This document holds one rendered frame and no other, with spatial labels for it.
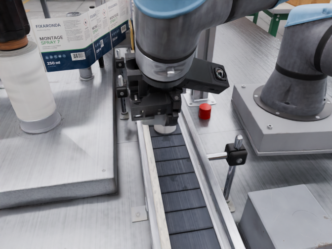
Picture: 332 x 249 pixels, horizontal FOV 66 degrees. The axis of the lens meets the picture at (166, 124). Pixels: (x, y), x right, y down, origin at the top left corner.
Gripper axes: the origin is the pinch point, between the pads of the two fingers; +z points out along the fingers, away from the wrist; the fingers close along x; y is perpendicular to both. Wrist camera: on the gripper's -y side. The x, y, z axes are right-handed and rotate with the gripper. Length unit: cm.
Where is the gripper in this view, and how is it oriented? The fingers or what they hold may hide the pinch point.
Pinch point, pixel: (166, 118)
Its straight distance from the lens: 53.0
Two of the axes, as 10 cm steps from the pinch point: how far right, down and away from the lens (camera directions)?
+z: -0.8, 3.8, 9.2
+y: -9.9, 1.0, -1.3
